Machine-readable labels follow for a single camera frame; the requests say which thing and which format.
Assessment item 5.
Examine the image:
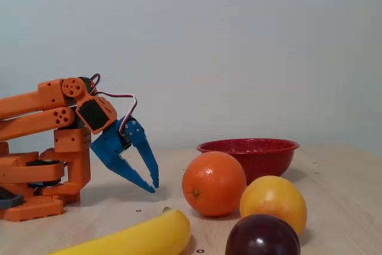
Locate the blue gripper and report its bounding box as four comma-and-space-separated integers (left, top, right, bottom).
90, 115, 160, 194

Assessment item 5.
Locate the yellow banana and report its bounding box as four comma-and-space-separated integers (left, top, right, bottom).
47, 206, 191, 255

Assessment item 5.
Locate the orange robot base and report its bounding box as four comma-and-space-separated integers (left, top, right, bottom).
0, 141, 66, 223

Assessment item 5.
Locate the red speckled bowl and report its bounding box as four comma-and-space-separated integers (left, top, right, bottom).
196, 138, 300, 186

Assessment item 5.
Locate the orange fruit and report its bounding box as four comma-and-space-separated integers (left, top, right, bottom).
181, 151, 247, 217

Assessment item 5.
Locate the grey table clamp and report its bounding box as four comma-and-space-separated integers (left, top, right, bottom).
0, 186, 24, 210

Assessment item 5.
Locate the yellow round fruit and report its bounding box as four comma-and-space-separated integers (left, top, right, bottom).
239, 175, 308, 236

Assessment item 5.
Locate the dark purple plum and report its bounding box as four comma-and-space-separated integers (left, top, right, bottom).
225, 213, 301, 255

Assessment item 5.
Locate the red white black cable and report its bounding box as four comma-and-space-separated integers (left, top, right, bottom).
88, 73, 138, 134

